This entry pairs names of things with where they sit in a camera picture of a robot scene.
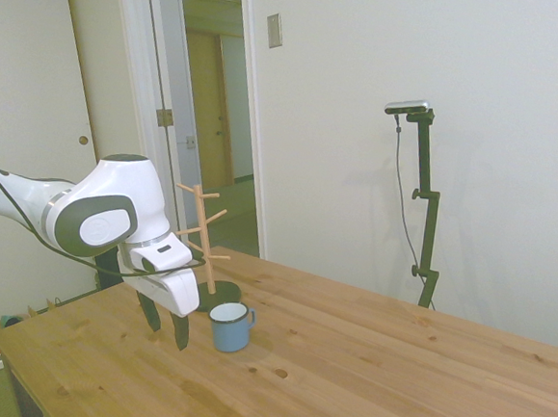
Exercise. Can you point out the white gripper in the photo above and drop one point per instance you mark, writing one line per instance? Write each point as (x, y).
(180, 292)

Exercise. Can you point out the blue enamel mug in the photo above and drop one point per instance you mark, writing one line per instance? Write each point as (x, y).
(230, 336)

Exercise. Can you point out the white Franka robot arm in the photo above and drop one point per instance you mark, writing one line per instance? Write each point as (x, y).
(116, 191)

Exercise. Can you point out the wooden mug tree stand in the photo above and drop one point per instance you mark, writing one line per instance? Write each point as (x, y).
(203, 231)

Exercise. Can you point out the metal door latch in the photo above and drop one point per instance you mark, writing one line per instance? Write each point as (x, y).
(187, 142)

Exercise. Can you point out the round recessed door pull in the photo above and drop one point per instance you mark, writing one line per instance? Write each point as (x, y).
(83, 140)

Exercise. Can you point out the brass door hinge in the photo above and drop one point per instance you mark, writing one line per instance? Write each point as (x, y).
(164, 117)

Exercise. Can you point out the brown wooden hallway door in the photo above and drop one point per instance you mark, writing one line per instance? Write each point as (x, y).
(204, 115)

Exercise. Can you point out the white open door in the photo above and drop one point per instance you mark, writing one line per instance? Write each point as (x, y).
(162, 64)

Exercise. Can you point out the black jointed camera stand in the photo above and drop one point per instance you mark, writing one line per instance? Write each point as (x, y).
(430, 230)

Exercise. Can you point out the metal wall switch plate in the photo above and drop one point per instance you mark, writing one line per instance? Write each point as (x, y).
(274, 31)

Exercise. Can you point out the grey stereo camera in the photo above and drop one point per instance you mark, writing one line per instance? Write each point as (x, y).
(408, 106)

